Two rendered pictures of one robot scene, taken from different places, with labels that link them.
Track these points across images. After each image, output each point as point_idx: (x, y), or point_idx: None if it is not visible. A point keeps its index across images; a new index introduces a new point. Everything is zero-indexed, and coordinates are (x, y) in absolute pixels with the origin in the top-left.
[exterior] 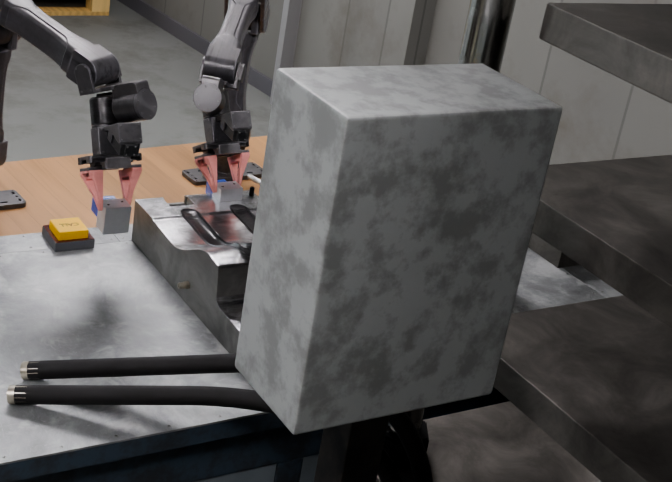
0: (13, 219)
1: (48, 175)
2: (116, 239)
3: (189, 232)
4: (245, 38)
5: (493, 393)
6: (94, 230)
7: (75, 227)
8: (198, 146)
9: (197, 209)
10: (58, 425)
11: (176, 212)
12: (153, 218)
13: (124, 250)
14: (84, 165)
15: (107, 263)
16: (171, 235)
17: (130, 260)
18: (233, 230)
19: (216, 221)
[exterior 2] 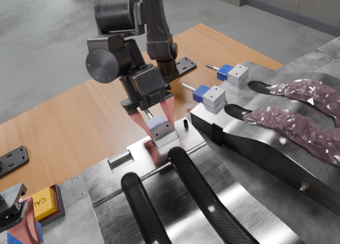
0: (14, 184)
1: (54, 115)
2: (86, 192)
3: (128, 222)
4: None
5: None
6: (71, 183)
7: (41, 207)
8: (122, 105)
9: (137, 170)
10: None
11: (117, 184)
12: (93, 205)
13: (90, 210)
14: (79, 95)
15: (72, 241)
16: (109, 236)
17: (93, 228)
18: (174, 200)
19: (156, 187)
